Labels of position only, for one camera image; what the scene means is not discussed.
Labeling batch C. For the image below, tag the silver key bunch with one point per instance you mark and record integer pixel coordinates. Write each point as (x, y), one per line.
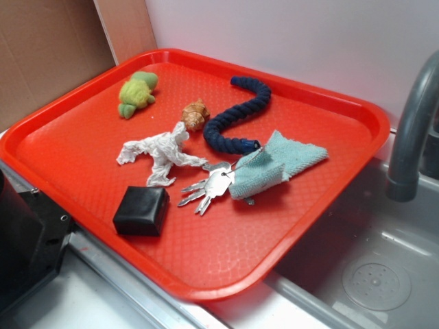
(221, 176)

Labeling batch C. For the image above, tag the black rectangular box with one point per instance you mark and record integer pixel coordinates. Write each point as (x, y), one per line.
(142, 211)

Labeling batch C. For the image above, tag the light blue cloth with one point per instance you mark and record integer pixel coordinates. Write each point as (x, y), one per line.
(279, 160)

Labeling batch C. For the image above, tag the brown seashell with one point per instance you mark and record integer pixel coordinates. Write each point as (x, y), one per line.
(195, 115)

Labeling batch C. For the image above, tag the crumpled white paper towel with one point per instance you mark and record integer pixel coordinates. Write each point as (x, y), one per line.
(165, 150)

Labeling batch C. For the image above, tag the navy blue rope toy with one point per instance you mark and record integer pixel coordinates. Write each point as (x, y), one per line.
(212, 132)

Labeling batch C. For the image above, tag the grey plastic sink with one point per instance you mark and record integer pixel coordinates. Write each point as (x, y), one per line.
(368, 261)

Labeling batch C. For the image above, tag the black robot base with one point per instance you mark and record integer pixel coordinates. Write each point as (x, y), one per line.
(34, 233)

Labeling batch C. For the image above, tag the brown cardboard panel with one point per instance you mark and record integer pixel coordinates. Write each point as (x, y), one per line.
(51, 47)

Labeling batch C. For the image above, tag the green plush turtle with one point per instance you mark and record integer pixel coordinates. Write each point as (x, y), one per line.
(137, 93)

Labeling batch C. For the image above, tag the grey faucet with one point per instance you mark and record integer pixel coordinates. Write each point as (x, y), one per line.
(415, 148)

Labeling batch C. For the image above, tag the red plastic tray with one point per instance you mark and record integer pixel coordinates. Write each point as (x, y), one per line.
(69, 148)

